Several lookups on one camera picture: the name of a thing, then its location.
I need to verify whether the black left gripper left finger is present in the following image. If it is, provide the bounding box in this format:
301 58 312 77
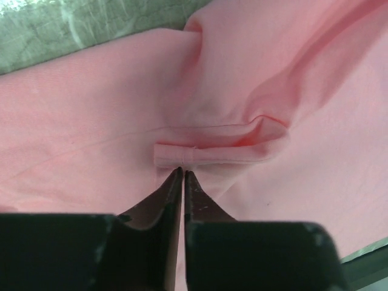
116 166 184 233

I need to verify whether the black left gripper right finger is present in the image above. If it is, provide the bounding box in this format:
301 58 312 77
184 171 236 223

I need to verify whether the pink t shirt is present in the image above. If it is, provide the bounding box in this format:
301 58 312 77
0 0 388 291

